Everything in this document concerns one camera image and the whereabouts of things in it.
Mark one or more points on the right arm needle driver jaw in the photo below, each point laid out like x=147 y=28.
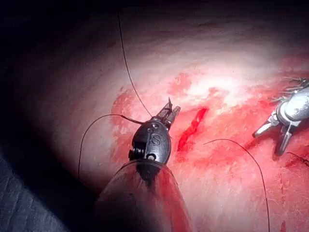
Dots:
x=265 y=128
x=285 y=140

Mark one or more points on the left arm needle driver jaw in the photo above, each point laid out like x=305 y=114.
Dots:
x=175 y=113
x=166 y=111

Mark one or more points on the right arm needle driver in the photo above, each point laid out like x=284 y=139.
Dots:
x=295 y=106

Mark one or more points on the left arm needle driver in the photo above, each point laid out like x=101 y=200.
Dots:
x=154 y=140

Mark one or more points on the curved steel needle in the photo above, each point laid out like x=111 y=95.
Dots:
x=135 y=120

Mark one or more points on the black thread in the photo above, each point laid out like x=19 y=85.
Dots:
x=125 y=60

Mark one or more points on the dark left arm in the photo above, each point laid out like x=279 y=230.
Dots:
x=125 y=200

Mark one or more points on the blue stitching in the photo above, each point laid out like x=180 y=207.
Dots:
x=293 y=82

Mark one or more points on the tissue pad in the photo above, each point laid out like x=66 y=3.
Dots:
x=217 y=183

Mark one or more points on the grey cloth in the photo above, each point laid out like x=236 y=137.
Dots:
x=21 y=203

